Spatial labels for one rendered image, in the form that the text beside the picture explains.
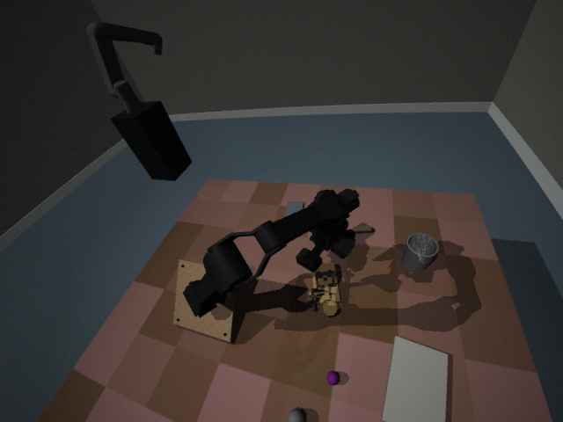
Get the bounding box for purple ball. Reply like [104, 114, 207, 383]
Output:
[326, 371, 340, 385]

